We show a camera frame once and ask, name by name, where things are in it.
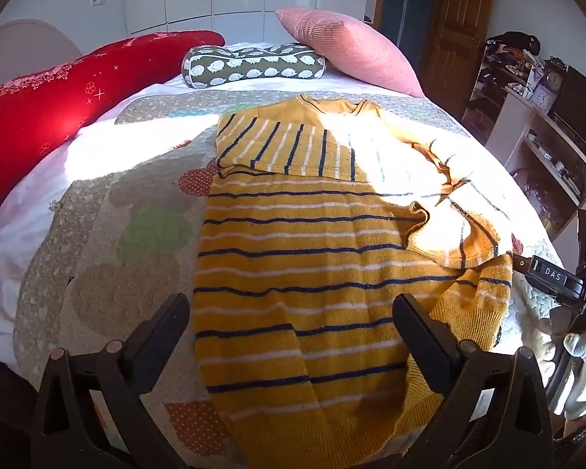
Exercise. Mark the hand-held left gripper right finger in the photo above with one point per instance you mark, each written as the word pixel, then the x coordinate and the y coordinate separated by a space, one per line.
pixel 419 337

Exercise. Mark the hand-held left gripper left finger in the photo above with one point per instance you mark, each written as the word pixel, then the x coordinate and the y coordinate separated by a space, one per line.
pixel 162 336

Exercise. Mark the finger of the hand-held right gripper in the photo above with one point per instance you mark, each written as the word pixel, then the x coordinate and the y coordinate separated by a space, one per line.
pixel 521 264

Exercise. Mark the yellow striped knit sweater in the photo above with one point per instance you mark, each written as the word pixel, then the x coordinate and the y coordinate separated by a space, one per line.
pixel 298 264

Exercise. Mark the pile of mixed clothes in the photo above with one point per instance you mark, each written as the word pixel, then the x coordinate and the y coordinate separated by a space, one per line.
pixel 512 53

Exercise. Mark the patchwork dotted quilt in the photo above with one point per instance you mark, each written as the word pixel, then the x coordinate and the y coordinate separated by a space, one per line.
pixel 102 264

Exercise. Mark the white shelf unit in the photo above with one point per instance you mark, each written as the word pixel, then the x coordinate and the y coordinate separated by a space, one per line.
pixel 512 127

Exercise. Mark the black television screen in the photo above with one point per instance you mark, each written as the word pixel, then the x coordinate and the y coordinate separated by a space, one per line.
pixel 583 107

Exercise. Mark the ornate table clock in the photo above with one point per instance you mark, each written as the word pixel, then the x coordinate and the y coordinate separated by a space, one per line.
pixel 553 83

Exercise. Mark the brown wooden door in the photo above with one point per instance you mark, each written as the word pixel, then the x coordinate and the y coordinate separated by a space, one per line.
pixel 456 34

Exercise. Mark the long red pillow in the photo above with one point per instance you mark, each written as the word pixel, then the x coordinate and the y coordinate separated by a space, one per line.
pixel 39 102

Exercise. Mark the pink ribbed pillow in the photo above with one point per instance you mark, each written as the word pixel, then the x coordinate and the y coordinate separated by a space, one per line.
pixel 351 49

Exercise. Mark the olive hedgehog print pillow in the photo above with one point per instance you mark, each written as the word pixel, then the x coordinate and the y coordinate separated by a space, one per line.
pixel 254 66

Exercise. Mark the dark blue panel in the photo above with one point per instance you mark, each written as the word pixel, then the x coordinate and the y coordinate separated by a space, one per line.
pixel 400 0

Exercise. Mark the pale pink headboard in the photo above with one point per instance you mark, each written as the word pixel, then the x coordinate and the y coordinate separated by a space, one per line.
pixel 24 49

